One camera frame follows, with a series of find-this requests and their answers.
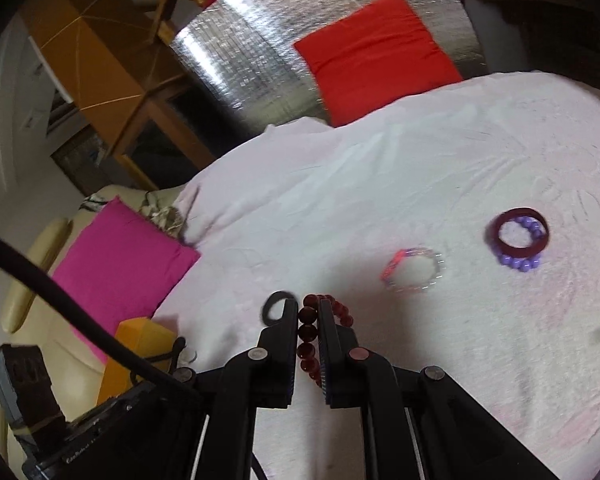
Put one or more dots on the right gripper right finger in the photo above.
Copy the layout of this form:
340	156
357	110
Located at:
334	344

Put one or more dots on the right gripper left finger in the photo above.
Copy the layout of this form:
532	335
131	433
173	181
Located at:
275	375

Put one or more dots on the black ring bangle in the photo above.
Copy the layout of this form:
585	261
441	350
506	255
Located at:
271	303

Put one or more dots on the dark maroon bangle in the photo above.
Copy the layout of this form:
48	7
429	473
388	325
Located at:
520	233

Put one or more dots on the cream leather armchair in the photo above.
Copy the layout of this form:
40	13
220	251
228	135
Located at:
74	370

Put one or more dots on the magenta pillow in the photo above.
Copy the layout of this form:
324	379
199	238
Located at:
121	266

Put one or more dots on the patterned gold cushion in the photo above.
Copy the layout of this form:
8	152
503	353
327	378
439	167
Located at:
162	214

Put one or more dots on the white fleece blanket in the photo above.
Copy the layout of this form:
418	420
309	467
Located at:
390	215

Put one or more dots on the silver foil insulation sheet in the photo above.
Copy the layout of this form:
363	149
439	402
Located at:
242	52

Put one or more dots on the red pillow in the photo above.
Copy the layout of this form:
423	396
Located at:
373	57

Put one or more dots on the wooden cabinet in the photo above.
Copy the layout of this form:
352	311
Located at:
109	58

